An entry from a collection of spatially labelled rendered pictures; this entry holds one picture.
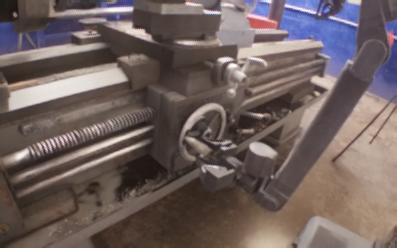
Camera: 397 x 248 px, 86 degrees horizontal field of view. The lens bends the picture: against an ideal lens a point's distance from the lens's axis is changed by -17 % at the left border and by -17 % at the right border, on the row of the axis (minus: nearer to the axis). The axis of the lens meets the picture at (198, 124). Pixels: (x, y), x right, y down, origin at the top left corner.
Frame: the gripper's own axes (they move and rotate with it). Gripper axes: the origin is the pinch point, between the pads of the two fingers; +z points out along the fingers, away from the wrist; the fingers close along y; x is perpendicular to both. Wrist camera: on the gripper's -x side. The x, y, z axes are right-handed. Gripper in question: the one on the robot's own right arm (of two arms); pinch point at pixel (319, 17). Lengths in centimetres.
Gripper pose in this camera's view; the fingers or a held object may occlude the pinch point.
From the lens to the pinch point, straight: 100.3
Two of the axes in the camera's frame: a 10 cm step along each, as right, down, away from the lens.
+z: -5.1, 5.4, 6.7
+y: -5.8, 3.5, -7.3
